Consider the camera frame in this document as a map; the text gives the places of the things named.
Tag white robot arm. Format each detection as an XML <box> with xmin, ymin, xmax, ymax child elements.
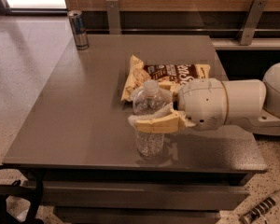
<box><xmin>129</xmin><ymin>63</ymin><xmax>280</xmax><ymax>135</ymax></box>

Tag clear plastic water bottle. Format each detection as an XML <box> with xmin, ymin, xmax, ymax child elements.
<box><xmin>133</xmin><ymin>79</ymin><xmax>171</xmax><ymax>159</ymax></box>

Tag black chair frame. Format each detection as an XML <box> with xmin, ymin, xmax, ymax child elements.
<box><xmin>0</xmin><ymin>174</ymin><xmax>44</xmax><ymax>224</ymax></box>

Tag silver blue redbull can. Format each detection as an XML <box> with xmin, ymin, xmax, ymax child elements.
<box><xmin>67</xmin><ymin>10</ymin><xmax>89</xmax><ymax>50</ymax></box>

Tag striped tube on floor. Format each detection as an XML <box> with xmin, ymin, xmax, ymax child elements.
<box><xmin>239</xmin><ymin>189</ymin><xmax>280</xmax><ymax>224</ymax></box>

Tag right metal wall bracket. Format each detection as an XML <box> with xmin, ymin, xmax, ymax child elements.
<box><xmin>238</xmin><ymin>0</ymin><xmax>268</xmax><ymax>46</ymax></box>

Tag grey table drawer unit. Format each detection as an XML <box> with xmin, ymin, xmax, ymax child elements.
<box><xmin>21</xmin><ymin>168</ymin><xmax>255</xmax><ymax>224</ymax></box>

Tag brown sea salt chip bag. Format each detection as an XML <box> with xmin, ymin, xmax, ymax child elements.
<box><xmin>121</xmin><ymin>55</ymin><xmax>211</xmax><ymax>102</ymax></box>

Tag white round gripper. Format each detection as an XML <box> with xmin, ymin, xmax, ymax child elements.
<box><xmin>128</xmin><ymin>78</ymin><xmax>228</xmax><ymax>133</ymax></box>

